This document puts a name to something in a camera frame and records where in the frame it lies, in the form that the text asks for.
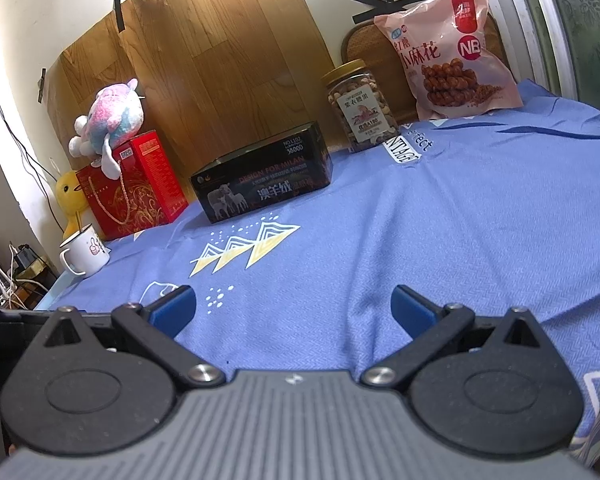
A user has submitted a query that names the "large pink snack bag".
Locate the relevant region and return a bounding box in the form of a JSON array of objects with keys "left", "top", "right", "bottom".
[{"left": 373, "top": 0, "right": 525, "bottom": 121}]

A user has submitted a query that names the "black printed box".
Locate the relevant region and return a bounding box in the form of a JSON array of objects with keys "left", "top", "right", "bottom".
[{"left": 190, "top": 121, "right": 334, "bottom": 224}]

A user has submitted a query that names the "white cable bundle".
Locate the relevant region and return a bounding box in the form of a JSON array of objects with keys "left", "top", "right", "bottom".
[{"left": 0, "top": 242, "right": 23, "bottom": 307}]

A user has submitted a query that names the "wood grain board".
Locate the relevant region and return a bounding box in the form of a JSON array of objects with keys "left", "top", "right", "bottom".
[{"left": 40, "top": 0, "right": 348, "bottom": 181}]

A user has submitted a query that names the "clear nut jar yellow lid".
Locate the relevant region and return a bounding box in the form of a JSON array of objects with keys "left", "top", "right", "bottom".
[{"left": 322, "top": 59, "right": 400, "bottom": 153}]

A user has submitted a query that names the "black tape cross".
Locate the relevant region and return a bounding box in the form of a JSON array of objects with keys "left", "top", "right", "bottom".
[{"left": 349, "top": 0, "right": 433, "bottom": 23}]

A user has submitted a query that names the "yellow duck plush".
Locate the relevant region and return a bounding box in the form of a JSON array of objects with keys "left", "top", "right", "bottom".
[{"left": 55, "top": 170, "right": 88, "bottom": 238}]

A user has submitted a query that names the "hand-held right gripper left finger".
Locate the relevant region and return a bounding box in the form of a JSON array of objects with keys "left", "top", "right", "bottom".
[{"left": 27, "top": 285, "right": 227, "bottom": 394}]

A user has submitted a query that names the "blue printed bedsheet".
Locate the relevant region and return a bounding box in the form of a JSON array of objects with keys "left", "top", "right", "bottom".
[{"left": 32, "top": 79, "right": 600, "bottom": 466}]

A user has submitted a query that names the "red gift box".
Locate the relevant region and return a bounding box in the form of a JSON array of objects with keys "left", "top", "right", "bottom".
[{"left": 76, "top": 130, "right": 190, "bottom": 242}]

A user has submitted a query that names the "black power adapter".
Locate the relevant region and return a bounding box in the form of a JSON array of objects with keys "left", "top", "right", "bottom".
[{"left": 12, "top": 244, "right": 48, "bottom": 273}]

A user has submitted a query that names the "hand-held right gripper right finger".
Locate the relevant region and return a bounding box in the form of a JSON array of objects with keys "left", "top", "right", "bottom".
[{"left": 361, "top": 282, "right": 556, "bottom": 391}]

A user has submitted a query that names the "pink blue plush toy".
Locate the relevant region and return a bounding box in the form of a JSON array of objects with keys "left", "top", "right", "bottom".
[{"left": 68, "top": 78, "right": 146, "bottom": 180}]

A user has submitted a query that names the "frosted glass window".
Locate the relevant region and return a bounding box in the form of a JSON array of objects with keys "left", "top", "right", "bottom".
[{"left": 472, "top": 0, "right": 600, "bottom": 126}]

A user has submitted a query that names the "white enamel mug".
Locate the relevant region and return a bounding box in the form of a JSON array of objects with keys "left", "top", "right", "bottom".
[{"left": 59, "top": 226, "right": 111, "bottom": 277}]

